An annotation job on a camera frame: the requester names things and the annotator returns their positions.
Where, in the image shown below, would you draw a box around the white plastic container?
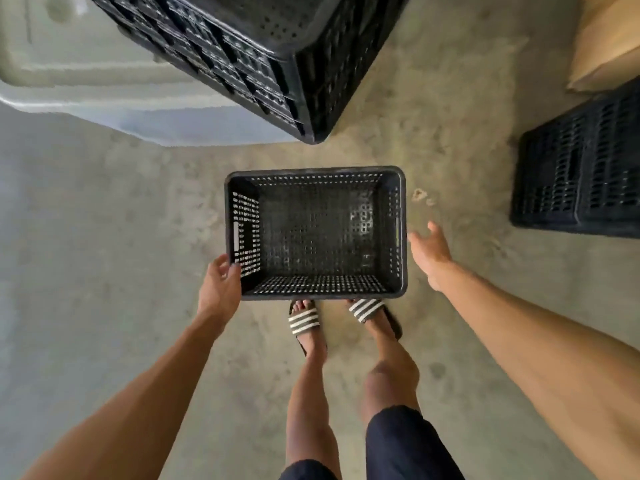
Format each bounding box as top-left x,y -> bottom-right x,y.
0,0 -> 296,148

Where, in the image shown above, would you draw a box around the printed cardboard box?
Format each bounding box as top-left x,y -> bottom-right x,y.
567,0 -> 640,93

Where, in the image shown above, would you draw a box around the person's right hand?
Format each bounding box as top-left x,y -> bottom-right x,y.
407,221 -> 453,293

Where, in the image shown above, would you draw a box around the person's left hand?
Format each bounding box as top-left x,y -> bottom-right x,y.
197,253 -> 243,328

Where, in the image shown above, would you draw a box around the person's leg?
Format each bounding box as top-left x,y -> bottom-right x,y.
349,300 -> 421,425
285,302 -> 343,480

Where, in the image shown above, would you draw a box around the left striped sandal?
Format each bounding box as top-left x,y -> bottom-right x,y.
288,299 -> 329,358

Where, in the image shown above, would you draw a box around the striped sandal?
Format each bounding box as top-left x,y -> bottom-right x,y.
288,299 -> 329,358
348,298 -> 403,341

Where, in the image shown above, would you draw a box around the person's right leg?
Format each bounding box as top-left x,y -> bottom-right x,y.
349,300 -> 421,425

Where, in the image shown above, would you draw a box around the person's right forearm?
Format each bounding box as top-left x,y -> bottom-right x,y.
429,259 -> 640,480

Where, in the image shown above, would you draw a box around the person's left forearm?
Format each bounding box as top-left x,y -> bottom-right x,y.
22,309 -> 236,480

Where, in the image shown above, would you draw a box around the person's left leg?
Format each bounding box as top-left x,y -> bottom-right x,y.
285,302 -> 343,480

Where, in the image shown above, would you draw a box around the black shorts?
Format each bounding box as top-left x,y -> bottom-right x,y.
279,405 -> 466,480

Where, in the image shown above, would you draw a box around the right striped sandal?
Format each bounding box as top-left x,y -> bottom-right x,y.
348,298 -> 403,341

